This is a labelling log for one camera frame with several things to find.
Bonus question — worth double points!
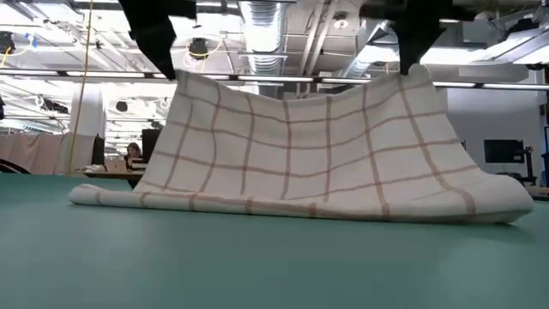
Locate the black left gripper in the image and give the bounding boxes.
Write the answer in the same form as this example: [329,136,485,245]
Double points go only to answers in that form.
[118,0,197,82]

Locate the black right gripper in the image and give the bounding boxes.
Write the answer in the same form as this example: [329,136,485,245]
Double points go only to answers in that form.
[359,0,477,77]

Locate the white red-checked towel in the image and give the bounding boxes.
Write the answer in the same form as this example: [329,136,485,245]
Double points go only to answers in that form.
[67,64,535,225]

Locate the black monitor on arm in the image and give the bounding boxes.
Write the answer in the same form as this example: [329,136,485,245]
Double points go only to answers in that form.
[483,138,525,164]

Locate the black hanging dome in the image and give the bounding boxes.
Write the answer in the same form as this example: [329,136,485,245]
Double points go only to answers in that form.
[188,37,210,59]

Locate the black monitor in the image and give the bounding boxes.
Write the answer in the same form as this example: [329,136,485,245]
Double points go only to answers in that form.
[141,128,163,165]

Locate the white round pillar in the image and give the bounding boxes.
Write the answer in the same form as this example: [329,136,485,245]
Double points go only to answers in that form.
[70,85,106,173]

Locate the person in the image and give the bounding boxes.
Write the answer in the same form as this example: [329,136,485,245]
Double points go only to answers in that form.
[124,142,145,173]

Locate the long ceiling light strip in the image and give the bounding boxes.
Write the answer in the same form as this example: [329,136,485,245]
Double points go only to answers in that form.
[0,68,549,92]

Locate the narrow black panel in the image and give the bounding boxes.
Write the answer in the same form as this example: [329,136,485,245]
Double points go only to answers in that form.
[91,135,106,167]

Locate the silver laptop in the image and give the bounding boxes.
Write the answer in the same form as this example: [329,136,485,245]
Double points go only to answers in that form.
[105,158,129,173]

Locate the beige curtain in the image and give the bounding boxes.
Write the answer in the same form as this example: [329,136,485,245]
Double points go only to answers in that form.
[0,131,98,175]

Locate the black monitor stand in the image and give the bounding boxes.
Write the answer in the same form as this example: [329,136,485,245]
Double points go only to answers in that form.
[523,145,538,186]

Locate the black desk equipment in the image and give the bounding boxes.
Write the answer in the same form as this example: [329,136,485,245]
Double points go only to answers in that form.
[497,171,538,188]

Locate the black arched object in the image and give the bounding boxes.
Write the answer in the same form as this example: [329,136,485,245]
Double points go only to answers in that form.
[0,158,31,175]

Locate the green table mat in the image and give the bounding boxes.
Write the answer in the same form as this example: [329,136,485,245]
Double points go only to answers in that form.
[0,171,549,309]

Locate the silver diagonal duct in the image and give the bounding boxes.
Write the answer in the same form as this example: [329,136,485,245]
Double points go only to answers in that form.
[341,19,402,81]

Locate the silver spiral duct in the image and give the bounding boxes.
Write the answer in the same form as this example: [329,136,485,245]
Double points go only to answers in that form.
[238,0,287,77]

